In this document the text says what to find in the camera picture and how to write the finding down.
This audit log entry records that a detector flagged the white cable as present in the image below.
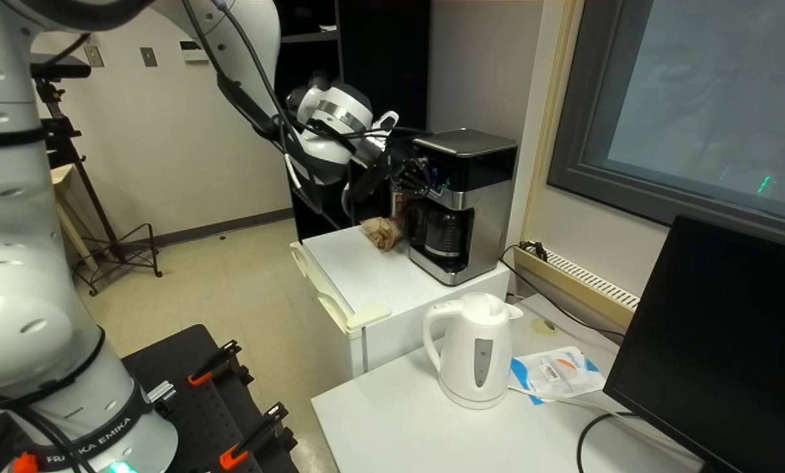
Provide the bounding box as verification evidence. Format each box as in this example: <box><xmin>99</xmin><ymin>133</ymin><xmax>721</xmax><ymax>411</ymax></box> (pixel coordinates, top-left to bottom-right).
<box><xmin>509</xmin><ymin>384</ymin><xmax>631</xmax><ymax>422</ymax></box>

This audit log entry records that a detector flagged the white and blue packet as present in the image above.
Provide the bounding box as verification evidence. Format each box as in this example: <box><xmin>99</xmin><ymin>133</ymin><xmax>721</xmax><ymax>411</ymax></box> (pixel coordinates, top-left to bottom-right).
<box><xmin>508</xmin><ymin>346</ymin><xmax>607</xmax><ymax>405</ymax></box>

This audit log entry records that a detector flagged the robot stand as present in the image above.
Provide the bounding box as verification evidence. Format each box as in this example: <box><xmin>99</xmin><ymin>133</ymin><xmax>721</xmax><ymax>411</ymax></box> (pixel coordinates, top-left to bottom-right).
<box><xmin>0</xmin><ymin>324</ymin><xmax>299</xmax><ymax>473</ymax></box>

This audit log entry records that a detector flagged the silver metal bracket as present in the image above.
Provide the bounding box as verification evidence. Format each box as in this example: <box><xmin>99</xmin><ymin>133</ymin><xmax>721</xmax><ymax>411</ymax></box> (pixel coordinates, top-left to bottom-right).
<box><xmin>145</xmin><ymin>380</ymin><xmax>177</xmax><ymax>404</ymax></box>

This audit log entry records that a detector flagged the camera on tripod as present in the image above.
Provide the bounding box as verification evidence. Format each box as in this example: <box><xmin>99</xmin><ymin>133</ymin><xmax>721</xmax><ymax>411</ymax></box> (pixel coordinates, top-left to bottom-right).
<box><xmin>30</xmin><ymin>54</ymin><xmax>164</xmax><ymax>297</ymax></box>

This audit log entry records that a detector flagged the window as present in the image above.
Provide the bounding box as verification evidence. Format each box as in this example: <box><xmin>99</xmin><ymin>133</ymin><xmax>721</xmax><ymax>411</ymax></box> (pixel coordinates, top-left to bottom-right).
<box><xmin>548</xmin><ymin>0</ymin><xmax>785</xmax><ymax>238</ymax></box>

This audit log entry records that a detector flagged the black monitor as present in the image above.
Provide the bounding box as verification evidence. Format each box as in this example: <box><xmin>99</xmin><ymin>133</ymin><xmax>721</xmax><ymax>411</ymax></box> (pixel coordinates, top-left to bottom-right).
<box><xmin>603</xmin><ymin>215</ymin><xmax>785</xmax><ymax>473</ymax></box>

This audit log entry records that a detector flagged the black and steel coffeemaker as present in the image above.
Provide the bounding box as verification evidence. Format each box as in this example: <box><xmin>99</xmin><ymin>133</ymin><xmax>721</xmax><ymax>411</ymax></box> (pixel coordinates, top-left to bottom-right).
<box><xmin>402</xmin><ymin>128</ymin><xmax>519</xmax><ymax>287</ymax></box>

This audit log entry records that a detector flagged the white mini fridge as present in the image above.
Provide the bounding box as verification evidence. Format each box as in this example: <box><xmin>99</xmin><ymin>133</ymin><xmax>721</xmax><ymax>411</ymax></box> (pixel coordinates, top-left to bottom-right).
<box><xmin>290</xmin><ymin>223</ymin><xmax>512</xmax><ymax>383</ymax></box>

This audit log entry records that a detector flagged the black and orange clamp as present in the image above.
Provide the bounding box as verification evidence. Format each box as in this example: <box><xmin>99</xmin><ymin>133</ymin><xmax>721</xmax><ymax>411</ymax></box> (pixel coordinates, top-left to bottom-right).
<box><xmin>219</xmin><ymin>403</ymin><xmax>290</xmax><ymax>471</ymax></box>
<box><xmin>187</xmin><ymin>340</ymin><xmax>244</xmax><ymax>388</ymax></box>

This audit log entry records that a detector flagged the black cable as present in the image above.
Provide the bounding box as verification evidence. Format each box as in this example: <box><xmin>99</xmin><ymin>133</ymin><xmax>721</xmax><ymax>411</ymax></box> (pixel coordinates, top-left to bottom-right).
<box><xmin>499</xmin><ymin>242</ymin><xmax>627</xmax><ymax>344</ymax></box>
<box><xmin>575</xmin><ymin>411</ymin><xmax>637</xmax><ymax>473</ymax></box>

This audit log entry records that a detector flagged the wooden stool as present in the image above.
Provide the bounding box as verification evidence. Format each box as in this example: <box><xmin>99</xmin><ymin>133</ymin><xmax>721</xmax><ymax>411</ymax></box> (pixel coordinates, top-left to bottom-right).
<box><xmin>50</xmin><ymin>164</ymin><xmax>101</xmax><ymax>273</ymax></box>

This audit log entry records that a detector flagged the white electric kettle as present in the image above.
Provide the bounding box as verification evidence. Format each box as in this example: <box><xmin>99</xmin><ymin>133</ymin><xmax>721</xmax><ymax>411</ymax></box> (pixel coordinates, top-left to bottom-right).
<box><xmin>422</xmin><ymin>292</ymin><xmax>524</xmax><ymax>410</ymax></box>

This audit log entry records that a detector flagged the black shelf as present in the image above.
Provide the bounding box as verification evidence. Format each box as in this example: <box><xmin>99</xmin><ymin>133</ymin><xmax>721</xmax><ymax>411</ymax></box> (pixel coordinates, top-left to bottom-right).
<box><xmin>273</xmin><ymin>0</ymin><xmax>431</xmax><ymax>242</ymax></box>

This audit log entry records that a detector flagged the baseboard heater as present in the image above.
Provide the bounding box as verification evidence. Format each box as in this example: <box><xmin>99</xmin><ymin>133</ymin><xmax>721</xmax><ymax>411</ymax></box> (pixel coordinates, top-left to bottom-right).
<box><xmin>513</xmin><ymin>242</ymin><xmax>640</xmax><ymax>330</ymax></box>

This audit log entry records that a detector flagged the white mini fridge door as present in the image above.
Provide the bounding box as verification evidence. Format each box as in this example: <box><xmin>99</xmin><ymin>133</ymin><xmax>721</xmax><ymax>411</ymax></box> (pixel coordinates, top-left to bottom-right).
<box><xmin>290</xmin><ymin>240</ymin><xmax>369</xmax><ymax>383</ymax></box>

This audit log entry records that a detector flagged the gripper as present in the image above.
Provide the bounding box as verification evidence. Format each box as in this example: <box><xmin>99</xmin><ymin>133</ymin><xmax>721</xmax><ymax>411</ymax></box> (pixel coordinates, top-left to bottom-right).
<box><xmin>348</xmin><ymin>141</ymin><xmax>434</xmax><ymax>204</ymax></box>

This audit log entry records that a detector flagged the glass coffee carafe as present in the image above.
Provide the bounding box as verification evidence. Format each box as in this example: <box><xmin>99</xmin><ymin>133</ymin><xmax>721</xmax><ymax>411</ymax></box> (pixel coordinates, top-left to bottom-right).
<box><xmin>418</xmin><ymin>204</ymin><xmax>466</xmax><ymax>261</ymax></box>

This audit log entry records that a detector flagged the crumpled brown paper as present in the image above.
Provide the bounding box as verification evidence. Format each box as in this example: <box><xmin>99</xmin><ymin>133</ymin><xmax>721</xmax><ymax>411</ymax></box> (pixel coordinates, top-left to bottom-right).
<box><xmin>360</xmin><ymin>217</ymin><xmax>403</xmax><ymax>252</ymax></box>

